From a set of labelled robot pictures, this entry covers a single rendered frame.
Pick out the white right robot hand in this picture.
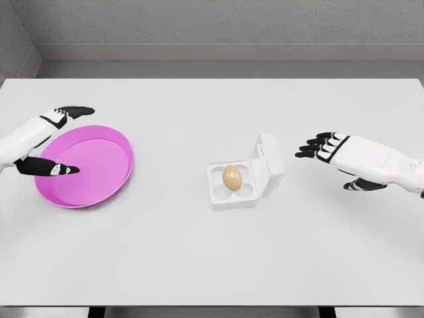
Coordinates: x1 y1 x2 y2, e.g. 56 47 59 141
295 131 413 192

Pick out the pink round plate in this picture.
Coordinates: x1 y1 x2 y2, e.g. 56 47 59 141
34 125 134 210

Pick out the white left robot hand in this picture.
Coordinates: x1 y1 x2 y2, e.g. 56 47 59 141
0 105 96 178

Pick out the white egg box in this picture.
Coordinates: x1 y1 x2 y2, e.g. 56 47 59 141
207 132 286 213

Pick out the beige egg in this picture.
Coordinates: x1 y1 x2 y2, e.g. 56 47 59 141
222 164 243 192

